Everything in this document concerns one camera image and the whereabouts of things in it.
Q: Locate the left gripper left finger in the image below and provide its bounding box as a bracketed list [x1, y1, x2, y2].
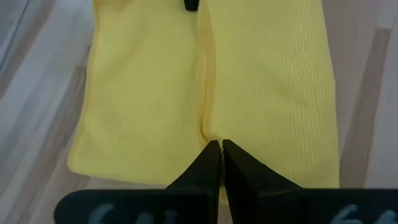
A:
[54, 140, 221, 224]

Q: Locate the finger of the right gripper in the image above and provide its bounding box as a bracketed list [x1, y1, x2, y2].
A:
[183, 0, 200, 12]

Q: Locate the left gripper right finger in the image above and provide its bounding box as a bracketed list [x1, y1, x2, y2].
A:
[222, 139, 398, 224]

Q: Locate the yellow microfiber towel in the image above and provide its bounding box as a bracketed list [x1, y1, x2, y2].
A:
[67, 0, 340, 203]

